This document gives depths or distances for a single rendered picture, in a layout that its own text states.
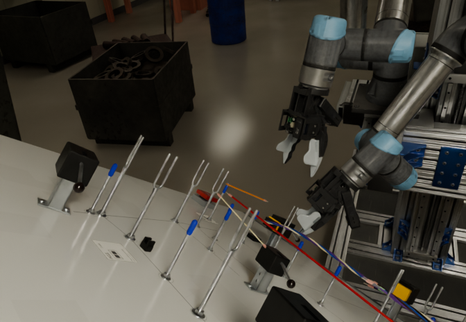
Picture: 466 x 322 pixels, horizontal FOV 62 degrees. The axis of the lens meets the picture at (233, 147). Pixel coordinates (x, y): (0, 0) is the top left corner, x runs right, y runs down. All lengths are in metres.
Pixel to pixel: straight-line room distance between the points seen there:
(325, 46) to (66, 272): 0.66
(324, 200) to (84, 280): 0.74
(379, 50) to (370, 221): 1.54
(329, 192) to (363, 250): 1.16
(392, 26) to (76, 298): 0.83
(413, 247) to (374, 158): 1.05
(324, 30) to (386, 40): 0.16
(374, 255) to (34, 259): 1.90
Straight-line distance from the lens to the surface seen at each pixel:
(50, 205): 0.60
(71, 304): 0.41
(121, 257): 0.54
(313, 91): 0.88
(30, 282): 0.42
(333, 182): 1.06
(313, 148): 0.93
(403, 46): 0.96
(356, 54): 0.97
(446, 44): 1.18
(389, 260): 2.19
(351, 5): 1.34
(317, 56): 0.87
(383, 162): 1.05
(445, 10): 1.59
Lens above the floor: 1.83
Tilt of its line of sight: 33 degrees down
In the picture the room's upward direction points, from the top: 6 degrees counter-clockwise
